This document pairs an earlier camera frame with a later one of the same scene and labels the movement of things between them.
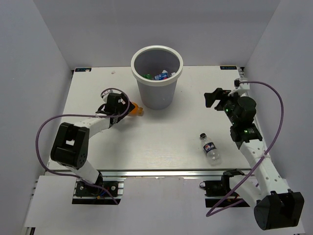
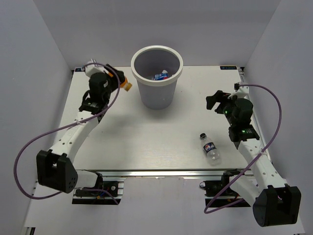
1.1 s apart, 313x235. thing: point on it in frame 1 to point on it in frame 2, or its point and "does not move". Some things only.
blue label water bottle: (164, 74) does not move
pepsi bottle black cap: (213, 154) does not move
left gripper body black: (122, 107) to (107, 93)
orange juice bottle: (137, 111) to (126, 85)
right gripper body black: (228, 107) does not move
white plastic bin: (157, 69) does not move
